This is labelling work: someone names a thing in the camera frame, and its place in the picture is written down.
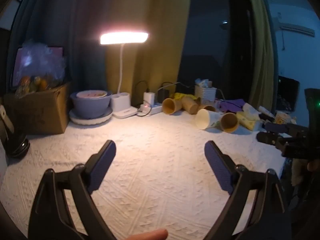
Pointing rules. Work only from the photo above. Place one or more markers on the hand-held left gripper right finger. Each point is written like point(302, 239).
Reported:
point(218, 167)

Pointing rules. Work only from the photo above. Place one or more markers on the white textured tablecloth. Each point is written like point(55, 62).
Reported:
point(150, 142)

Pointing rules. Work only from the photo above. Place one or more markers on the dark grey curtain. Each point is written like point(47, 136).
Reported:
point(75, 30)

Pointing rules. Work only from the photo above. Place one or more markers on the yellow tissue pack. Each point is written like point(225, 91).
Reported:
point(246, 120)

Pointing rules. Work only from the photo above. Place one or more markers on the brown cardboard box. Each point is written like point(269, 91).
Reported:
point(37, 112)

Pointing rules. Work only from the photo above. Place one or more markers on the white paper cup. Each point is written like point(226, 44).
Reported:
point(207, 119)

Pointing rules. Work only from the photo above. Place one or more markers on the purple bowl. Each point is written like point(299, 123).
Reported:
point(90, 107)

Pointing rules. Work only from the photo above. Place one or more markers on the white printed mug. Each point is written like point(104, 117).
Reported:
point(282, 117)

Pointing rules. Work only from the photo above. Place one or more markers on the white plate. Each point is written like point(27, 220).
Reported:
point(90, 122)

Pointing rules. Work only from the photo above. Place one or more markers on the black round device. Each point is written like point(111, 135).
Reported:
point(15, 142)

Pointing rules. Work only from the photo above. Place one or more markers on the white desk lamp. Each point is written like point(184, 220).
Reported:
point(122, 38)

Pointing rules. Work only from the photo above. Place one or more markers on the clear plastic bag of fruit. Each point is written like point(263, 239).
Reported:
point(37, 62)

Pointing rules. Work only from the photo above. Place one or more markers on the tan cloth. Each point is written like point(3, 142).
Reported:
point(298, 172)

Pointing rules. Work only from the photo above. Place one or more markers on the yellow packet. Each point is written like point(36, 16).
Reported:
point(182, 96)

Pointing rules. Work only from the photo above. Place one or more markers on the white power strip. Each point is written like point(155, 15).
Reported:
point(156, 109)

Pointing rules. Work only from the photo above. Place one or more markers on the white wall socket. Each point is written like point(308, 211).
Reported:
point(279, 15)

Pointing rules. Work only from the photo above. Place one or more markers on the black power adapter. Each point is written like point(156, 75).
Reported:
point(163, 95)

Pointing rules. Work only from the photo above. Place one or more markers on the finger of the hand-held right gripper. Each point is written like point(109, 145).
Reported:
point(268, 138)
point(276, 127)

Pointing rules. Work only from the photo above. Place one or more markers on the white pink bowl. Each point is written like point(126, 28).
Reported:
point(91, 94)

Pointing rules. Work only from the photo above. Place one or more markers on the black monitor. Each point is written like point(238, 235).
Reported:
point(287, 92)

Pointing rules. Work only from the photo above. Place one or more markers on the white ribbed tissue holder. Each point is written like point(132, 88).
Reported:
point(206, 93)

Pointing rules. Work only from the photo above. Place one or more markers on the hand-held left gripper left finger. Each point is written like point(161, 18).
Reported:
point(102, 166)

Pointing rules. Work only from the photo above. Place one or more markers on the brown paper cup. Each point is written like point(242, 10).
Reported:
point(208, 107)
point(170, 105)
point(190, 104)
point(228, 122)

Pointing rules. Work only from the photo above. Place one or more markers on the purple cloth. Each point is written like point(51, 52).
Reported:
point(232, 104)

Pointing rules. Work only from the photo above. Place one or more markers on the person's left hand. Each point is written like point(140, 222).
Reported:
point(150, 235)

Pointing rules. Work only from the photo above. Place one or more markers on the white charger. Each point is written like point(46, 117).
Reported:
point(149, 97)

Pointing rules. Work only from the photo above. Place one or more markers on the white air conditioner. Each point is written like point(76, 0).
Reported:
point(295, 28)

